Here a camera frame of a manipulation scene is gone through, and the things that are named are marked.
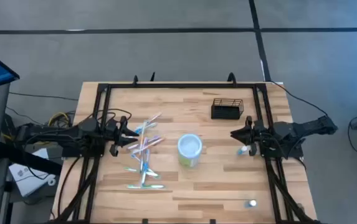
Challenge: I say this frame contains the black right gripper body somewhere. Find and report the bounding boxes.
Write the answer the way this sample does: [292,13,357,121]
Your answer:
[245,116,266,156]

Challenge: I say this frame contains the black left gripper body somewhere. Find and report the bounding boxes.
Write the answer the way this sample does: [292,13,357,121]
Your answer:
[105,116,128,157]

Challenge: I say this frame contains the white toothbrush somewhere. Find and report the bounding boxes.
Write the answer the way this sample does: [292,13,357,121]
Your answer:
[127,135,161,150]

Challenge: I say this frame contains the green white wipes canister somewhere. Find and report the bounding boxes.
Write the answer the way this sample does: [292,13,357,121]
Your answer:
[177,133,203,169]

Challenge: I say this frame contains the black bar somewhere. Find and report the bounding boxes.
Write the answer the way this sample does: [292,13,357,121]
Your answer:
[0,142,63,175]

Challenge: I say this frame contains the white paper box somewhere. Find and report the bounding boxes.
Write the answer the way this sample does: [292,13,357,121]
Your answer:
[9,148,57,197]

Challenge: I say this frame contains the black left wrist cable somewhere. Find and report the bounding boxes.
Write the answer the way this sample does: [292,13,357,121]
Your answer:
[86,108,133,131]

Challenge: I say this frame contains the black wire basket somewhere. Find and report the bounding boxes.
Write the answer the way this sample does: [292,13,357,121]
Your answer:
[211,98,245,120]

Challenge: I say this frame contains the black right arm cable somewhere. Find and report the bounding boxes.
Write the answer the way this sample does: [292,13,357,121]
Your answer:
[267,80,330,118]

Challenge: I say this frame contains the yellow cable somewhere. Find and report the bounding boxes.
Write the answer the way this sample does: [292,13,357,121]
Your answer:
[47,111,70,128]

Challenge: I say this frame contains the black aluminium frame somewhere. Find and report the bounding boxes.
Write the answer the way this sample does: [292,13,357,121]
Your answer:
[49,81,321,224]

